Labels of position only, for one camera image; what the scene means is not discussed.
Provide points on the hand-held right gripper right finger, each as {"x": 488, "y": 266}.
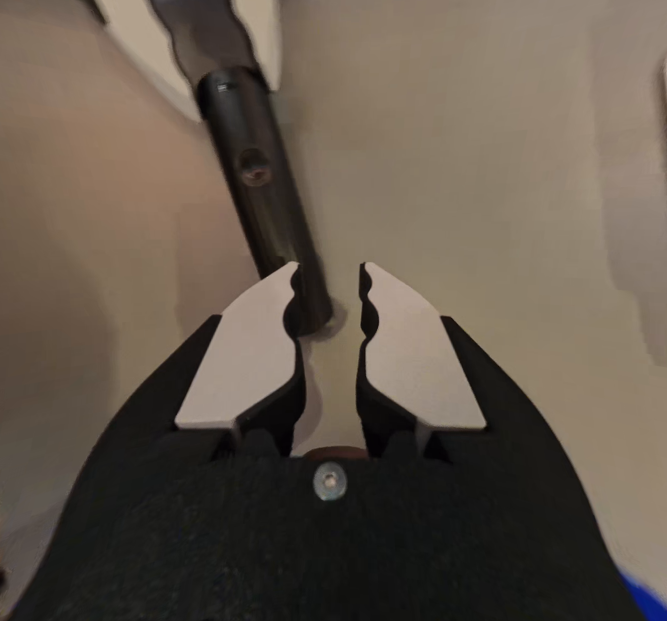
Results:
{"x": 422, "y": 371}

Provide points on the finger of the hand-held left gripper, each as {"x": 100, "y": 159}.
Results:
{"x": 130, "y": 16}
{"x": 260, "y": 11}

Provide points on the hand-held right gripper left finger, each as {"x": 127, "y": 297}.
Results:
{"x": 245, "y": 371}

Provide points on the black remote control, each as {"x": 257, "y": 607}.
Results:
{"x": 260, "y": 162}

